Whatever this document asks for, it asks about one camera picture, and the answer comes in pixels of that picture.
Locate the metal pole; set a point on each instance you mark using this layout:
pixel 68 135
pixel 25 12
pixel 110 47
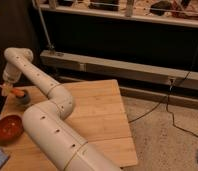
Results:
pixel 50 46

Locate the white shelf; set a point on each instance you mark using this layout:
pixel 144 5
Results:
pixel 171 12

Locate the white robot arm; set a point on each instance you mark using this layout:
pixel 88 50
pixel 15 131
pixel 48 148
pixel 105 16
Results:
pixel 44 121

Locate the red bowl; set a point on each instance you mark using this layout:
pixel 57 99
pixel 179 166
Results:
pixel 10 127

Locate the long baseboard heater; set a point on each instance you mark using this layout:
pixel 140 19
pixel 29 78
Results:
pixel 127 70

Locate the dark ceramic cup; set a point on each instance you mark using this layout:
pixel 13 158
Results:
pixel 25 99

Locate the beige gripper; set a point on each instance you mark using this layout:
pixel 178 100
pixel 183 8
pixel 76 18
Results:
pixel 6 88

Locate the orange pepper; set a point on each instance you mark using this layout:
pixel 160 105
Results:
pixel 18 92

